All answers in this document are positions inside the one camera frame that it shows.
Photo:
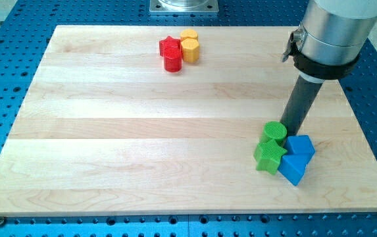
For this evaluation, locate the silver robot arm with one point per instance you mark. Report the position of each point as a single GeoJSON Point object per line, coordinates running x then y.
{"type": "Point", "coordinates": [334, 31]}

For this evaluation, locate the red star block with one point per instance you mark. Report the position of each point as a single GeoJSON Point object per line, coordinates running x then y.
{"type": "Point", "coordinates": [169, 41]}

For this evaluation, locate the yellow heart block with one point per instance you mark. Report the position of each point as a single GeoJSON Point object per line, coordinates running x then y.
{"type": "Point", "coordinates": [188, 34]}

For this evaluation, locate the green star block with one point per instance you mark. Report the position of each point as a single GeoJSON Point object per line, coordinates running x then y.
{"type": "Point", "coordinates": [268, 156]}

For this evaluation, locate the red cylinder block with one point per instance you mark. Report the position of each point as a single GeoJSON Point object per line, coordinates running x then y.
{"type": "Point", "coordinates": [172, 59]}

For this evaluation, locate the yellow hexagon block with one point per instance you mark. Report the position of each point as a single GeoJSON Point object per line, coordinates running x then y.
{"type": "Point", "coordinates": [190, 50]}

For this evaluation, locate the light wooden board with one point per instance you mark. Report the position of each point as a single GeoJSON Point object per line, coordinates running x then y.
{"type": "Point", "coordinates": [104, 129]}

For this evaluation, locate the green cylinder block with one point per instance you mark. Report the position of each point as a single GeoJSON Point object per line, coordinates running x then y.
{"type": "Point", "coordinates": [273, 130]}

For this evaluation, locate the blue triangle block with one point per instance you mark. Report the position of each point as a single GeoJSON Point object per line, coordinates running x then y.
{"type": "Point", "coordinates": [293, 167]}

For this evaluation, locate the blue cube block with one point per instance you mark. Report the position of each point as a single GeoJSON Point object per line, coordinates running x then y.
{"type": "Point", "coordinates": [300, 145]}

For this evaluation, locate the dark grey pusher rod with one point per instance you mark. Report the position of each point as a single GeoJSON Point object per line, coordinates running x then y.
{"type": "Point", "coordinates": [302, 97]}

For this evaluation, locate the blue perforated table plate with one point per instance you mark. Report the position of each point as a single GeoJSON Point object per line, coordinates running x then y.
{"type": "Point", "coordinates": [25, 31]}

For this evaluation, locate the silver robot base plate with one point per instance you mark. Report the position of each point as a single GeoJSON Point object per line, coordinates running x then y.
{"type": "Point", "coordinates": [179, 6]}

